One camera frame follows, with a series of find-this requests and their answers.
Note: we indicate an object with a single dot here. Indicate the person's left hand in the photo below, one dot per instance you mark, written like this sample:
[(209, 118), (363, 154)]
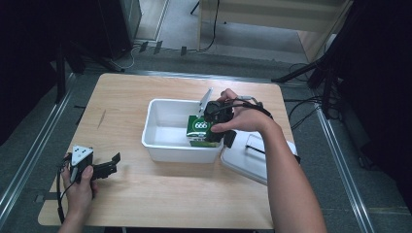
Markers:
[(79, 194)]

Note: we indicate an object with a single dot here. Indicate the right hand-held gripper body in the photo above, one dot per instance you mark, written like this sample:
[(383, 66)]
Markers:
[(220, 113)]

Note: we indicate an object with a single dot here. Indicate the person's right hand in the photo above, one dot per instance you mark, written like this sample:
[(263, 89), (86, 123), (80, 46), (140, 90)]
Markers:
[(249, 118)]

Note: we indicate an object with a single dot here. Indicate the green cardboard carton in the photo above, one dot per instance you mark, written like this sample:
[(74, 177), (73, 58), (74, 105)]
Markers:
[(197, 126)]

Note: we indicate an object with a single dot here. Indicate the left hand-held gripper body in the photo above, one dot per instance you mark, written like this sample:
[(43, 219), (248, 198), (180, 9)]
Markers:
[(82, 158)]

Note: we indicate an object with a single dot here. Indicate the metal floor rail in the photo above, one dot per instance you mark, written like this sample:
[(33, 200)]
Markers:
[(32, 152), (343, 168), (200, 76)]

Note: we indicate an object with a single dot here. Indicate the black tripod stand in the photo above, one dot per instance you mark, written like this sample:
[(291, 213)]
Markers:
[(304, 69)]

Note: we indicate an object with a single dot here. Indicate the light wooden furniture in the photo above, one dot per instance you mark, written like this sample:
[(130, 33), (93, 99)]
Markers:
[(275, 16)]

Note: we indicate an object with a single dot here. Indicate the white plastic storage box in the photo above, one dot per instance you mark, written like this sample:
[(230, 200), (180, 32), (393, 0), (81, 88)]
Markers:
[(168, 152)]

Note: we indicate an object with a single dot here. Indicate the black cabinet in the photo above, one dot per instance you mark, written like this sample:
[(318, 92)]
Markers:
[(120, 22)]

